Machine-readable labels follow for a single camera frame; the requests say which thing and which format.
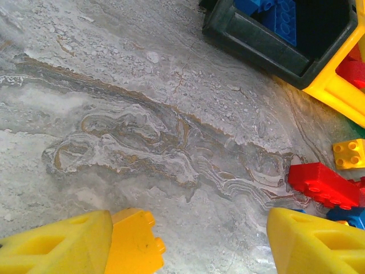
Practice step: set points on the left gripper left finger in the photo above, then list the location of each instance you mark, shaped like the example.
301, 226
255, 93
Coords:
57, 251

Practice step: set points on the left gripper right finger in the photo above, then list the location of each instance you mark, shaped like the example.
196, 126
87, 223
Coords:
313, 251

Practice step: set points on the long yellow lego brick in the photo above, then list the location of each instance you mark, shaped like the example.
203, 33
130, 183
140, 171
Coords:
343, 222

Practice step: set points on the long red lego brick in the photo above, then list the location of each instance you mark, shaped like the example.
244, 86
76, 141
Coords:
353, 71
322, 182

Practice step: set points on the long blue lego brick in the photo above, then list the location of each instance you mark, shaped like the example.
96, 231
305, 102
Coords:
282, 23

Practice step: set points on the yellow plastic bin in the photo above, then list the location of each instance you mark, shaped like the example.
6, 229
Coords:
336, 85

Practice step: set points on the black plastic bin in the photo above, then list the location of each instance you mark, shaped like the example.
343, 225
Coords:
256, 40

